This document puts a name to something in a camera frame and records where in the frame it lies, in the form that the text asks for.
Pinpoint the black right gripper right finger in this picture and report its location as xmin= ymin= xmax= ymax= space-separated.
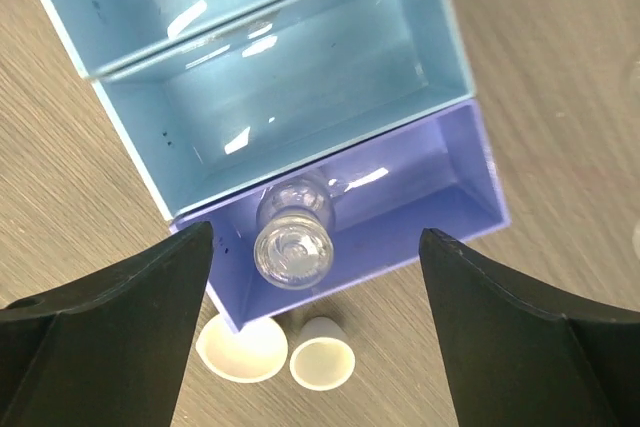
xmin=419 ymin=229 xmax=639 ymax=426

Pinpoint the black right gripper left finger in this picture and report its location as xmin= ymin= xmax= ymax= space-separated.
xmin=1 ymin=222 xmax=214 ymax=426

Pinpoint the blue three-compartment organizer bin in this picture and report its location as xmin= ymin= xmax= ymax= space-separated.
xmin=40 ymin=0 xmax=510 ymax=330

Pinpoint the clear glass beaker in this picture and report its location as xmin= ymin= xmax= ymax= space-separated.
xmin=619 ymin=47 xmax=639 ymax=261

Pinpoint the white ceramic crucible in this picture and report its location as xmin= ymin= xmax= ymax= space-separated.
xmin=289 ymin=316 xmax=356 ymax=392

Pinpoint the small clear glass flask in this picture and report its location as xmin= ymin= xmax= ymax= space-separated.
xmin=253 ymin=169 xmax=338 ymax=290

